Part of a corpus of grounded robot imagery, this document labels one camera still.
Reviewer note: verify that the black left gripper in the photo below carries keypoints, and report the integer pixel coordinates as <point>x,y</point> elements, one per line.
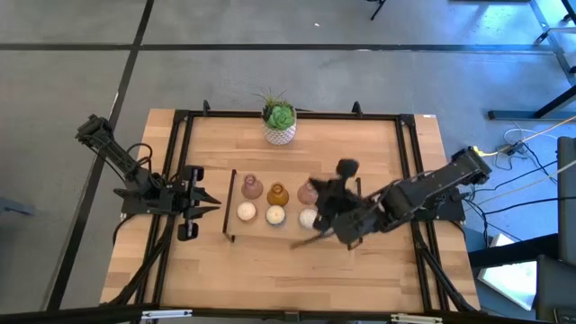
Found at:
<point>189,202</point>

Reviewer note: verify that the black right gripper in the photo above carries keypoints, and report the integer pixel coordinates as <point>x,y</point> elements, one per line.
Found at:
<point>346,211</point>

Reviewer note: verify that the grey patterned candle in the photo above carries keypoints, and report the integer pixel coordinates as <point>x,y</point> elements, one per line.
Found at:
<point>307,219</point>

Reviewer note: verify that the white candle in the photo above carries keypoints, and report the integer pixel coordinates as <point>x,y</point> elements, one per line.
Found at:
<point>246,211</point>

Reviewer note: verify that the white candle rack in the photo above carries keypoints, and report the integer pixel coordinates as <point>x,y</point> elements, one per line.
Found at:
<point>275,215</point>

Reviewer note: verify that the pink glass candlestick holder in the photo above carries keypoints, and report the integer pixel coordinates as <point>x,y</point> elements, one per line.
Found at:
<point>252,189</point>
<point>306,194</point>

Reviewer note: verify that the amber glass candlestick holder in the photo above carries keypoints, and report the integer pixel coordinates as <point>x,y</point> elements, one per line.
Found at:
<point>277,196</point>

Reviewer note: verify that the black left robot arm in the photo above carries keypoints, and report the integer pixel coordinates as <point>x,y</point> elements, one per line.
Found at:
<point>135,180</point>

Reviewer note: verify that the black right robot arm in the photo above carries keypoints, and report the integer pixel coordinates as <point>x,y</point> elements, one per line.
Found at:
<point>432,191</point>

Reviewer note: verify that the succulent in white patterned pot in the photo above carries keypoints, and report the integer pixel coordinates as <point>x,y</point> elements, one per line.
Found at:
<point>280,118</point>

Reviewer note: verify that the white floor box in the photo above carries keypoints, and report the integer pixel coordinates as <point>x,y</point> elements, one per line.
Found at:
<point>513,279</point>

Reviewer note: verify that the black stand leg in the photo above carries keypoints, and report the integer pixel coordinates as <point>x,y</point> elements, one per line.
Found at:
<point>377,10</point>

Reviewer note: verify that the dark grey cabinet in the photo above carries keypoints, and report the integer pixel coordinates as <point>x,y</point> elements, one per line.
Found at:
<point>562,279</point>

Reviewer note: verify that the silver frame bracket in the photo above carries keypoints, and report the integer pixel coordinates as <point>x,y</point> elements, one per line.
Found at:
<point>166,314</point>
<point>416,318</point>

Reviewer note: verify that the black desk leg frame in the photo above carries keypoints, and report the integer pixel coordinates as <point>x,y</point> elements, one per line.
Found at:
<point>517,114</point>

